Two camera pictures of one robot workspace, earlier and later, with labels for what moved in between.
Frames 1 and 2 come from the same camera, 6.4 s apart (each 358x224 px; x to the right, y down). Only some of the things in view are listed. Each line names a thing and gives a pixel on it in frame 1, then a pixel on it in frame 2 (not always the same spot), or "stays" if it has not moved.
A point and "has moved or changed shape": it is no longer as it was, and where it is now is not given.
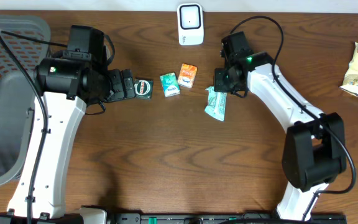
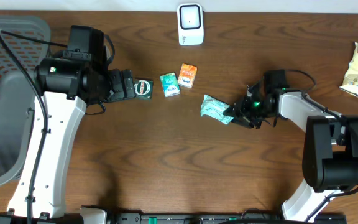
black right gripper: (218, 86) to (239, 107)
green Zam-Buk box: (143, 89) stays
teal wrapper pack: (216, 104) has moved or changed shape
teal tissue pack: (170, 85) stays
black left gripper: (117, 78) stays
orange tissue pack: (187, 75) stays
